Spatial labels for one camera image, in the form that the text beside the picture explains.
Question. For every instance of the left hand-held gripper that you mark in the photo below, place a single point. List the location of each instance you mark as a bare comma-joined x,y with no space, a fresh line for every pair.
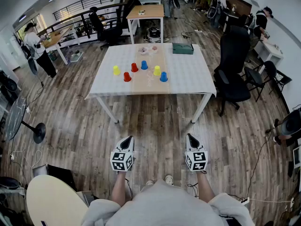
118,160

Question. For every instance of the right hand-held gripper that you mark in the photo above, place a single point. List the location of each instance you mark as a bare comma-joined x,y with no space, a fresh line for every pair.
197,161

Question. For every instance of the red paper cup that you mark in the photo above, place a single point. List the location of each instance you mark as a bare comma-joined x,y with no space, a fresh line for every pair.
134,67
127,77

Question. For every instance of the blue paper cup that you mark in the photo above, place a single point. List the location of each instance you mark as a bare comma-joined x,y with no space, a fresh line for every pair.
144,65
163,77

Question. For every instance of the yellow paper cup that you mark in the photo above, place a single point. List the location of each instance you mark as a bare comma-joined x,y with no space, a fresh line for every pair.
157,71
116,70

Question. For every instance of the person's left forearm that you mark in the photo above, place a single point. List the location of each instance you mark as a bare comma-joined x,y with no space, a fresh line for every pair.
118,189

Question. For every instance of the person's right forearm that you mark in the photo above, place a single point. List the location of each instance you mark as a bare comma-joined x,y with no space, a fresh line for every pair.
204,187

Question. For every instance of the white table leg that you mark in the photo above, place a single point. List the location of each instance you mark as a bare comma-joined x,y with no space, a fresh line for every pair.
107,109

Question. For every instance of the person's right shoe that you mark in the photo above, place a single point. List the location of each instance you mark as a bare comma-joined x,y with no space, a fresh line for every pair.
168,179

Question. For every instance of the person's shoe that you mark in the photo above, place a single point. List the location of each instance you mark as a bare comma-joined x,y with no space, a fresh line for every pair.
149,182
168,179

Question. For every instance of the person's left shoe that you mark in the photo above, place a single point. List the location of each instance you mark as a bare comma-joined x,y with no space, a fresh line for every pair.
149,182

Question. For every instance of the white grey computer case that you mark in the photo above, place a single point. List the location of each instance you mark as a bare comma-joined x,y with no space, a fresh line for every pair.
85,198

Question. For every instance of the person's grey sweatshirt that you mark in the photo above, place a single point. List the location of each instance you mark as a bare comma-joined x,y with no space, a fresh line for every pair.
164,206

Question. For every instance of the black cabinet box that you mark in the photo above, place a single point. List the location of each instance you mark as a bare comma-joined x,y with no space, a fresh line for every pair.
61,175

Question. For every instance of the white power strip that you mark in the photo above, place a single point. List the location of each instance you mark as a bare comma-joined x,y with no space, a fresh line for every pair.
198,30
28,109
245,201

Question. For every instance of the round beige table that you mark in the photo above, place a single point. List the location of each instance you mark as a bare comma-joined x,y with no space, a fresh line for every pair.
54,201

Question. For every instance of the black folding chair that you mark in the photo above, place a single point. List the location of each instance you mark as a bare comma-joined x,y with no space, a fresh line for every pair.
254,75
270,69

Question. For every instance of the purple plant in white pot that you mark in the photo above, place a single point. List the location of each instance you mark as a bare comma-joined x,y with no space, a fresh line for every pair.
142,50

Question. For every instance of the dark green box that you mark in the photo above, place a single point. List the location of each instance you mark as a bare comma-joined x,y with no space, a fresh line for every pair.
183,49

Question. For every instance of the black office chair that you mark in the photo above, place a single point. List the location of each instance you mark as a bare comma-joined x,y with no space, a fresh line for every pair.
110,33
235,55

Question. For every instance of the small pinkish dish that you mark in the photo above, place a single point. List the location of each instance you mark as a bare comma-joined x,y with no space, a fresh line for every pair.
154,48

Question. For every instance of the dark small phone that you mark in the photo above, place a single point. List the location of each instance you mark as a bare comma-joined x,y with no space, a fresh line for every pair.
44,223

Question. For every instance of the round black marble table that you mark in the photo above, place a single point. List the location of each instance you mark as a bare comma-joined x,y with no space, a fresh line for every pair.
15,116

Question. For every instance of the black white backpack rig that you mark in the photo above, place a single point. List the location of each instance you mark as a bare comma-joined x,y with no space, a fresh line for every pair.
154,33

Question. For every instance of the black grey round device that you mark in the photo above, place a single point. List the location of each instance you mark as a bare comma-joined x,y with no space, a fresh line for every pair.
9,183

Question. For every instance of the black metal railing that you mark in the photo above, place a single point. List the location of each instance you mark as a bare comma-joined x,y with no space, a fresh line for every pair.
85,26

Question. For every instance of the wooden top white desk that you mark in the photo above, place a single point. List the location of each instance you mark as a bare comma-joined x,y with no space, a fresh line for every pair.
55,36

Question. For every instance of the small white pots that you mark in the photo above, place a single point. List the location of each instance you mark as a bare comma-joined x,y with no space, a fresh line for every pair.
141,12

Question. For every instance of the wooden top white table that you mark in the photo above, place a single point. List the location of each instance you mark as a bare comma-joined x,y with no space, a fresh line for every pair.
148,10

